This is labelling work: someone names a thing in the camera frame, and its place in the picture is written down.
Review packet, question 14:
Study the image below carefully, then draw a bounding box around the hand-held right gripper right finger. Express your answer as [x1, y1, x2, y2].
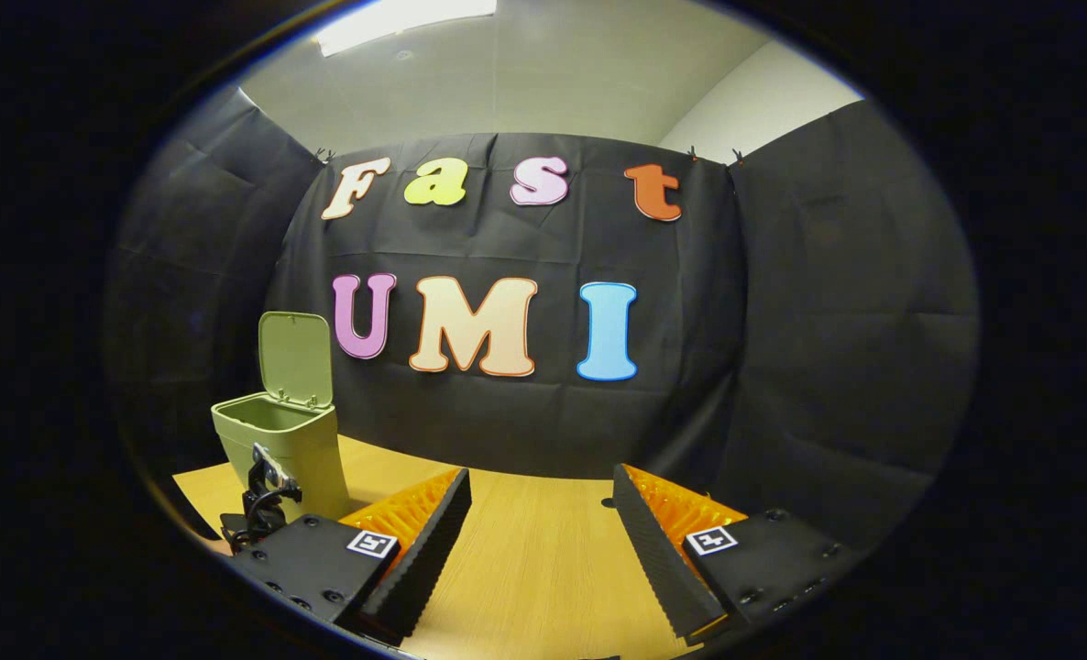
[612, 463, 870, 643]

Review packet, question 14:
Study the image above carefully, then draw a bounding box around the black backdrop cloth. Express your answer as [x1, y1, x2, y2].
[104, 87, 980, 551]

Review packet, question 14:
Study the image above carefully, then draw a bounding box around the rectangular ceiling light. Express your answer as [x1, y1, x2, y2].
[314, 0, 499, 58]

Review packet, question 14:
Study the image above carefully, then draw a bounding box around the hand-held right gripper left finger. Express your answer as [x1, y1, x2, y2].
[227, 467, 473, 645]

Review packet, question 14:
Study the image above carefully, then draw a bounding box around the green desktop garbage bin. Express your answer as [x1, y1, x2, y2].
[211, 312, 352, 523]

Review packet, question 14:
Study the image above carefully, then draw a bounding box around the wooden desktop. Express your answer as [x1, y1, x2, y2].
[172, 435, 737, 660]

